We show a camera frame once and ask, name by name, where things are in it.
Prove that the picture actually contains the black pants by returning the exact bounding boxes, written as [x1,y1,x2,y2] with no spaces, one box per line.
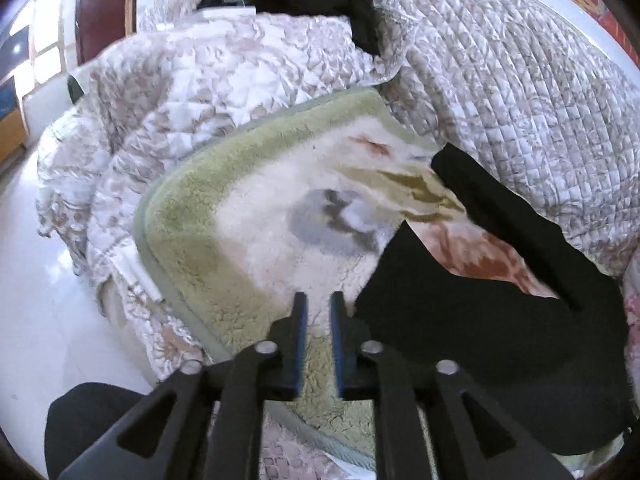
[355,145,634,455]

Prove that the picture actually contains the green floral fleece blanket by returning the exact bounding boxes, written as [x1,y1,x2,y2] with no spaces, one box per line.
[132,90,550,469]

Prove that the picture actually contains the beige quilted bedspread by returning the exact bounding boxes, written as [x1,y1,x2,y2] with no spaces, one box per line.
[34,0,640,480]

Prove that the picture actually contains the dark wooden headboard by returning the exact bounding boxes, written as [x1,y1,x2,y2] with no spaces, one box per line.
[75,0,137,65]

